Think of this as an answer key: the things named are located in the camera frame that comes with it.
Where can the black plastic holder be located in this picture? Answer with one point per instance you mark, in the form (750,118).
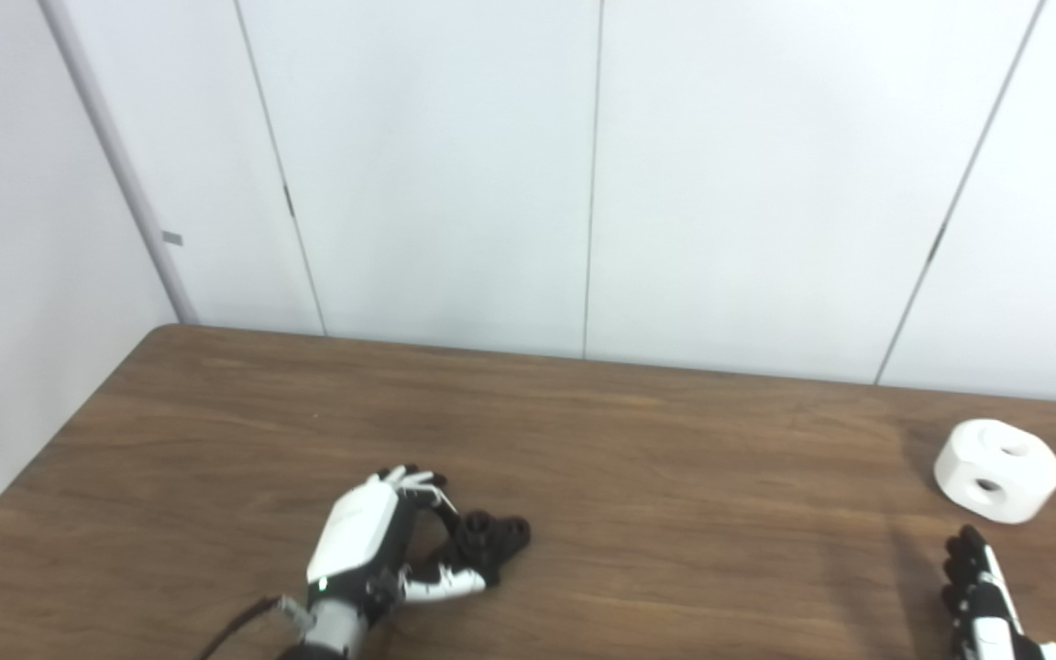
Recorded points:
(491,541)

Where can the grey wall corner post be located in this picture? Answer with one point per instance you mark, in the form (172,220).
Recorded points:
(120,165)

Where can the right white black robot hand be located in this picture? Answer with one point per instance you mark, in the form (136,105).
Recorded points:
(982,614)

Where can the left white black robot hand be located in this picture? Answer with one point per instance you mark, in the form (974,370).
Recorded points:
(358,532)

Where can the small grey wall label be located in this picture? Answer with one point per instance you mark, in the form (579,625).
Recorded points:
(172,238)

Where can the round white plastic piece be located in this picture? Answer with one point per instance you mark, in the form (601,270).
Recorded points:
(995,467)

